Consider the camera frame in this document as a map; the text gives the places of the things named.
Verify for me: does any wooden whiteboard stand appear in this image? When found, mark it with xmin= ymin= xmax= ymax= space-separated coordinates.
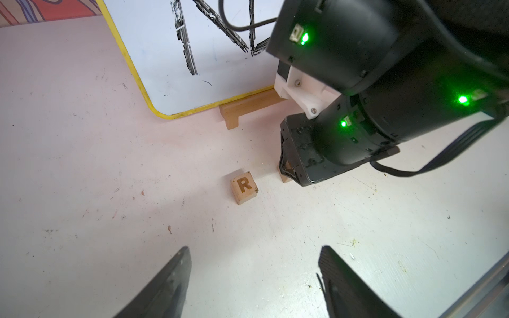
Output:
xmin=219 ymin=89 xmax=285 ymax=130

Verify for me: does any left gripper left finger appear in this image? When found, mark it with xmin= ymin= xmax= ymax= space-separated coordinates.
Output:
xmin=115 ymin=246 xmax=192 ymax=318

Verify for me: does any wooden R block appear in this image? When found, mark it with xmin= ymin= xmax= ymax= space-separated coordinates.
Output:
xmin=230 ymin=172 xmax=258 ymax=205

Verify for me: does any wooden E block orange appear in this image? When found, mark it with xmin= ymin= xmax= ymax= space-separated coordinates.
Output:
xmin=277 ymin=160 xmax=293 ymax=184

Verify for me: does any whiteboard with RED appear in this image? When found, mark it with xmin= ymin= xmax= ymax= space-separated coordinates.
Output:
xmin=98 ymin=1 xmax=278 ymax=119

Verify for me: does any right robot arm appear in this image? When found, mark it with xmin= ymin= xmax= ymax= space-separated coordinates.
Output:
xmin=266 ymin=1 xmax=508 ymax=186

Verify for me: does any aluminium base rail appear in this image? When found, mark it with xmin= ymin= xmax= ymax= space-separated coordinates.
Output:
xmin=440 ymin=253 xmax=508 ymax=318

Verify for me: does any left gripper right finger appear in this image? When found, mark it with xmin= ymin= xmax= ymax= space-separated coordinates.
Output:
xmin=318 ymin=246 xmax=400 ymax=318

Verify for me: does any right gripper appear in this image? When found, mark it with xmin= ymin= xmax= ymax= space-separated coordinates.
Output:
xmin=279 ymin=113 xmax=400 ymax=187

